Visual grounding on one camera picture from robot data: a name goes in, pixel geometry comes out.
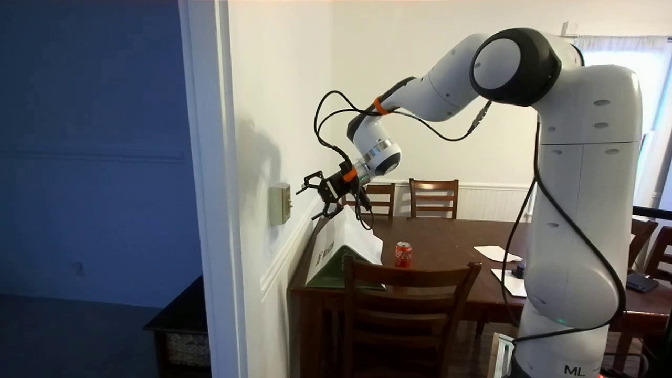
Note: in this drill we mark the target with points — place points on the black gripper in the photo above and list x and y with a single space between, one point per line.
341 183

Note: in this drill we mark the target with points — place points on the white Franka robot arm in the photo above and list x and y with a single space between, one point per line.
589 174

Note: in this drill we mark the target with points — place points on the dark wooden dining chair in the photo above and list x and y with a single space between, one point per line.
662 253
381 201
641 239
406 315
434 201

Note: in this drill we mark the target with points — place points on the red Coca-Cola can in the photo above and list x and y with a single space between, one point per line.
401 253

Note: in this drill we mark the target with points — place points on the dark wooden dining table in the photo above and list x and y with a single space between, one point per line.
448 242

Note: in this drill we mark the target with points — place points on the white paper sheet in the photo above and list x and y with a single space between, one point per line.
496 253
516 283

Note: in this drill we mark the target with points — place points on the dark wooden side table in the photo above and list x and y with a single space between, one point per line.
180 336

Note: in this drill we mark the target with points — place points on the black flat device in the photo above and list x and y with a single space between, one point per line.
641 283

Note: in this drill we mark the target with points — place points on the beige wall light switch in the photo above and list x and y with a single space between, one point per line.
279 203

